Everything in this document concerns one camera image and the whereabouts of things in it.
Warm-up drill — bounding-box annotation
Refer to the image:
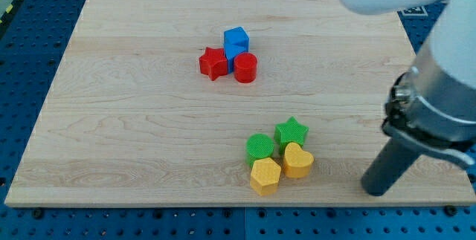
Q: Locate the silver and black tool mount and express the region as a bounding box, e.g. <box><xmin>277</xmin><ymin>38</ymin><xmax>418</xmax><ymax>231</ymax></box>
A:
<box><xmin>382</xmin><ymin>37</ymin><xmax>475</xmax><ymax>169</ymax></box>

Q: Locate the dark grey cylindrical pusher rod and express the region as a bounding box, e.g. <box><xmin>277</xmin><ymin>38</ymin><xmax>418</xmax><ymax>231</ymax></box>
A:
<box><xmin>361</xmin><ymin>138</ymin><xmax>420</xmax><ymax>196</ymax></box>

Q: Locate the green cylinder block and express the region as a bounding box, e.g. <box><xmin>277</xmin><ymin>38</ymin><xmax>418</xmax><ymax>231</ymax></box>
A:
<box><xmin>245</xmin><ymin>134</ymin><xmax>274</xmax><ymax>167</ymax></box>

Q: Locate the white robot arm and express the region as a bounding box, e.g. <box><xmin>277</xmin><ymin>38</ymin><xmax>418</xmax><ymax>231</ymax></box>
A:
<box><xmin>340</xmin><ymin>0</ymin><xmax>475</xmax><ymax>196</ymax></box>

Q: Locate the black white fiducial marker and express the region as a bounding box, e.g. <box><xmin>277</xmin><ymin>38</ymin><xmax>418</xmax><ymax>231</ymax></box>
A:
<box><xmin>400</xmin><ymin>6</ymin><xmax>428</xmax><ymax>16</ymax></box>

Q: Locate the yellow heart block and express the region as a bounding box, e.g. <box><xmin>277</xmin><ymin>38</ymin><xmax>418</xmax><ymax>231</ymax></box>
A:
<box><xmin>283</xmin><ymin>142</ymin><xmax>315</xmax><ymax>178</ymax></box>

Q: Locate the green star block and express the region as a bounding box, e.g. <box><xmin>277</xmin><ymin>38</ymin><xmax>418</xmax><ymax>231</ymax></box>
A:
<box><xmin>274</xmin><ymin>117</ymin><xmax>309</xmax><ymax>155</ymax></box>

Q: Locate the yellow pentagon block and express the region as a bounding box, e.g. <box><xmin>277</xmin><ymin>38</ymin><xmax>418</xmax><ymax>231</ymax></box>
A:
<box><xmin>250</xmin><ymin>158</ymin><xmax>281</xmax><ymax>196</ymax></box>

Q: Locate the red cylinder block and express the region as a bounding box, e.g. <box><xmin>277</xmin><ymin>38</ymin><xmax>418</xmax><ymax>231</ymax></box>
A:
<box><xmin>234</xmin><ymin>52</ymin><xmax>257</xmax><ymax>83</ymax></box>

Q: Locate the blue wedge block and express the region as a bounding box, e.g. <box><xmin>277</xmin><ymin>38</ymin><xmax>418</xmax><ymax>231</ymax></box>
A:
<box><xmin>224</xmin><ymin>43</ymin><xmax>248</xmax><ymax>74</ymax></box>

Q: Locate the blue cube block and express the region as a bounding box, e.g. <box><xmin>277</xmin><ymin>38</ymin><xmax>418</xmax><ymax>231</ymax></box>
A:
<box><xmin>223</xmin><ymin>27</ymin><xmax>249</xmax><ymax>51</ymax></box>

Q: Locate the red star block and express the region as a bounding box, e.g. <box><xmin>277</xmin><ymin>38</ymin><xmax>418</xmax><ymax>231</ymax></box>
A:
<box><xmin>199</xmin><ymin>47</ymin><xmax>228</xmax><ymax>81</ymax></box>

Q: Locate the light wooden board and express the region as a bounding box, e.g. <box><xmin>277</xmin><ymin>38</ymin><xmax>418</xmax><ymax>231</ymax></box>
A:
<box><xmin>5</xmin><ymin>0</ymin><xmax>475</xmax><ymax>207</ymax></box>

